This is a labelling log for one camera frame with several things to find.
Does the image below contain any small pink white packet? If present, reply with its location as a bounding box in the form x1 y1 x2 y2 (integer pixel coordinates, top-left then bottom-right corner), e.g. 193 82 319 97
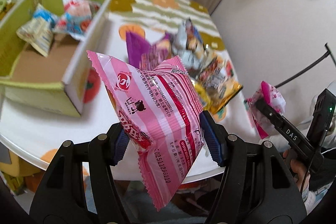
247 81 286 139

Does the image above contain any yellow chip bag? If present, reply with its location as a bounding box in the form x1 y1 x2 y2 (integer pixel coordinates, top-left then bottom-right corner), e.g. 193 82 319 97
192 78 243 114

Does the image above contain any pink striped snack packet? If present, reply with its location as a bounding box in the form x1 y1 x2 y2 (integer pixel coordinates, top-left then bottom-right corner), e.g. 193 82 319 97
87 51 204 210

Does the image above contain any dark purple snack packet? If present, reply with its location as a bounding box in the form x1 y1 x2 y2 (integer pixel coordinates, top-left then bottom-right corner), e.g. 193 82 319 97
171 19 207 76

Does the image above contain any purple chip bag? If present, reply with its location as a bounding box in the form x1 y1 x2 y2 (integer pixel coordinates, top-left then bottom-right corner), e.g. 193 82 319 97
126 32 173 71

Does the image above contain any person's right hand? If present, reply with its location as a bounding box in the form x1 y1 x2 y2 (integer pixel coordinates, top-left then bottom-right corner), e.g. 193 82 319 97
290 159 310 193

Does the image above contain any persimmon print tablecloth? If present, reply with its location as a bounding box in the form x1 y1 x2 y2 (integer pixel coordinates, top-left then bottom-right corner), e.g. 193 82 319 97
0 11 263 185

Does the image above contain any green lined cardboard box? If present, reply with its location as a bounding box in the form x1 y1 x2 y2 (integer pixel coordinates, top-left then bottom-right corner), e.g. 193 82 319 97
1 0 111 117

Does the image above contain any blue white snack packet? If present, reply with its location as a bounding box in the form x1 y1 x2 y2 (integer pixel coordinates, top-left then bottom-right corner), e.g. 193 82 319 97
16 3 59 57

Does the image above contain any red white snack packet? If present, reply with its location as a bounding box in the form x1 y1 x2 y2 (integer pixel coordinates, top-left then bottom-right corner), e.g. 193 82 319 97
53 0 101 40

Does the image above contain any floral striped quilt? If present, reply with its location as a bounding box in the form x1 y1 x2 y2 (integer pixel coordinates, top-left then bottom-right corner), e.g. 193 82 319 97
1 0 225 51

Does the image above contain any black cable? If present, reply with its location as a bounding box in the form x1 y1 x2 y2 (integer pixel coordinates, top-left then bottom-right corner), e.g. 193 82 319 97
274 43 336 89

